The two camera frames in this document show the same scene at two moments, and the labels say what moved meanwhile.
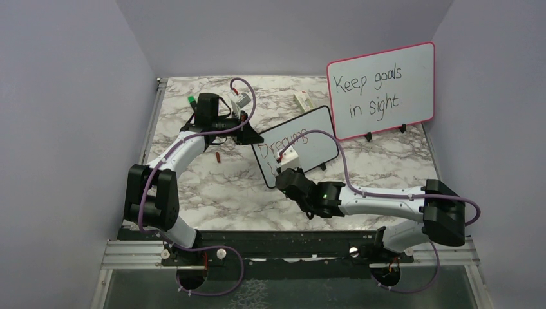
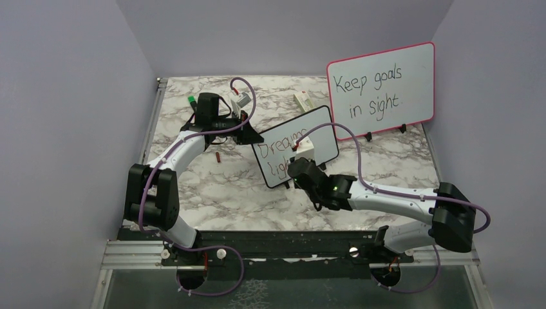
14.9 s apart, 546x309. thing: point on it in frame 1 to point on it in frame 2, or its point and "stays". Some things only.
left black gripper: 246,135 stays
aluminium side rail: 131,223 stays
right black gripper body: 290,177 to 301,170
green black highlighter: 192,100 stays
